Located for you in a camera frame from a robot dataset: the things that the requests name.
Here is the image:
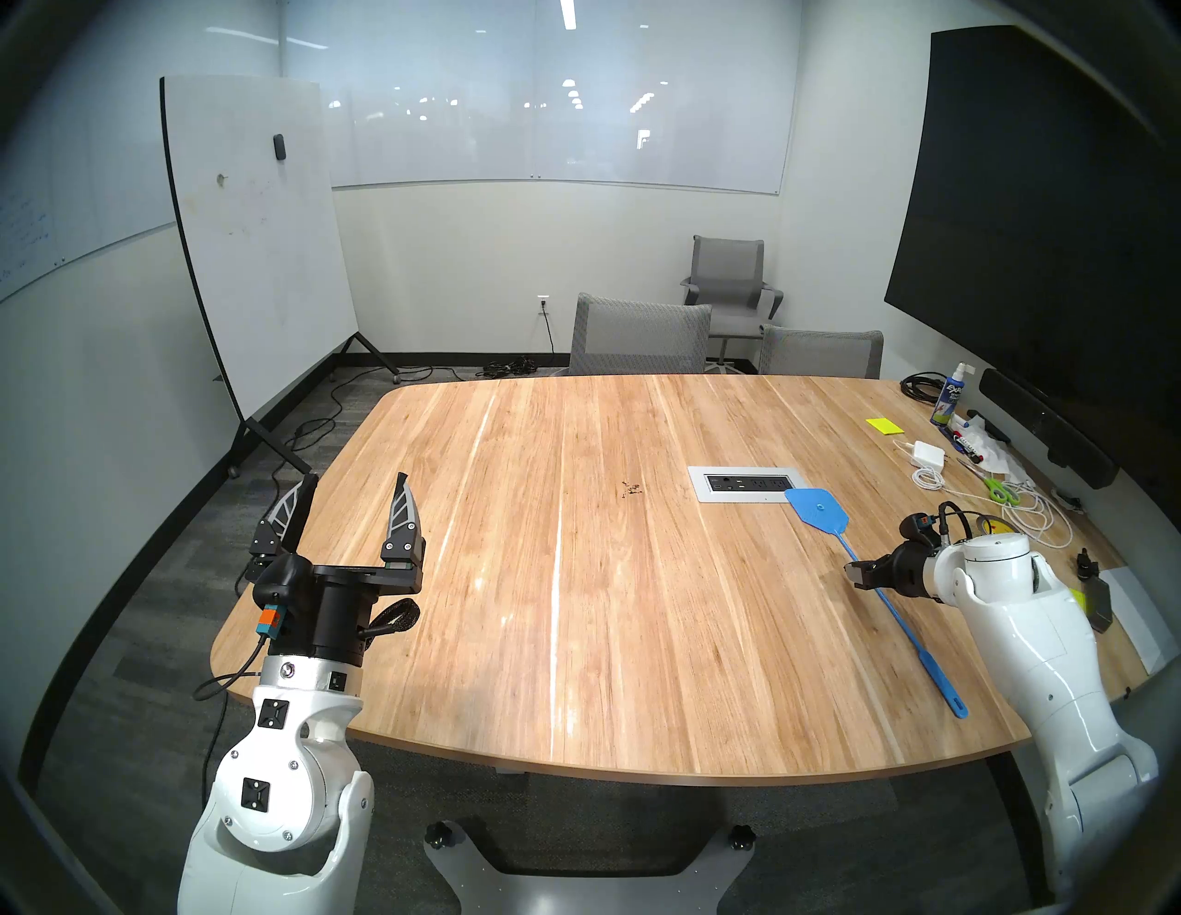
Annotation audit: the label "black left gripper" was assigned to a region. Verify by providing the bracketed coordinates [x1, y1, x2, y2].
[247, 470, 426, 665]

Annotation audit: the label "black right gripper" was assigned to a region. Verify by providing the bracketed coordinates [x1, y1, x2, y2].
[843, 542, 938, 602]

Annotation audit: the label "blue plastic fly swatter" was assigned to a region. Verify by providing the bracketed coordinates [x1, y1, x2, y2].
[784, 487, 970, 719]

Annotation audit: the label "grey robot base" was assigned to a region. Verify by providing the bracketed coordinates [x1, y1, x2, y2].
[423, 821, 758, 915]

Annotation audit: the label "silver table power outlet box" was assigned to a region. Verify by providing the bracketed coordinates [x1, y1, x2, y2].
[687, 465, 813, 505]

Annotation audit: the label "whiteboard cleaner spray bottle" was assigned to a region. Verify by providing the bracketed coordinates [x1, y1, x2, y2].
[930, 362, 976, 428]

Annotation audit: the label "grey mesh chair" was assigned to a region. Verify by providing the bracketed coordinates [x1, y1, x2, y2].
[568, 293, 713, 377]
[758, 325, 885, 380]

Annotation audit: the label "black video sound bar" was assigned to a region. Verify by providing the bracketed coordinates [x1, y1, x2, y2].
[978, 368, 1119, 490]

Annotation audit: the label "rolling whiteboard on black stand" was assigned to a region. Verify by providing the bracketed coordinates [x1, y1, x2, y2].
[160, 76, 403, 479]

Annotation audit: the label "grey office chair with armrests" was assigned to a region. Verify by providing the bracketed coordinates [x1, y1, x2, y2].
[681, 235, 785, 372]

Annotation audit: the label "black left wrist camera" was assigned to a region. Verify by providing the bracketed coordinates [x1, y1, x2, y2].
[251, 552, 315, 639]

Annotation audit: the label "long black floor cable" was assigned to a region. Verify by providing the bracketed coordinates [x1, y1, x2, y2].
[270, 364, 481, 481]

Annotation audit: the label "black braided cable loop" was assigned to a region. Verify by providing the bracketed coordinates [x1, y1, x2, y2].
[363, 597, 422, 639]

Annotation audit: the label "white charging cable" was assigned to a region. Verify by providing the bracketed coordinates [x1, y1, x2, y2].
[891, 439, 1077, 553]

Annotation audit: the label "green handled scissors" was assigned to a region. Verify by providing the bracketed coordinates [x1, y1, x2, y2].
[960, 458, 1023, 506]

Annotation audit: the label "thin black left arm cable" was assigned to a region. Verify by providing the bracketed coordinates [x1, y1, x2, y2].
[191, 632, 274, 702]

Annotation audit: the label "pile of black cables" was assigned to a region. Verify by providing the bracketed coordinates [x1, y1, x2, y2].
[475, 355, 566, 380]

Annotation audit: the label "large black wall screen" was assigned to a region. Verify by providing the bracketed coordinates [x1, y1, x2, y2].
[884, 25, 1181, 504]

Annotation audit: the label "glass wall board with writing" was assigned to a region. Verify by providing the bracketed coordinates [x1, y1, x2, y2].
[0, 0, 280, 305]

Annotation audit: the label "wide glass wall board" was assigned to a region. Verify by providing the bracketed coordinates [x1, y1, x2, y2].
[277, 0, 805, 196]

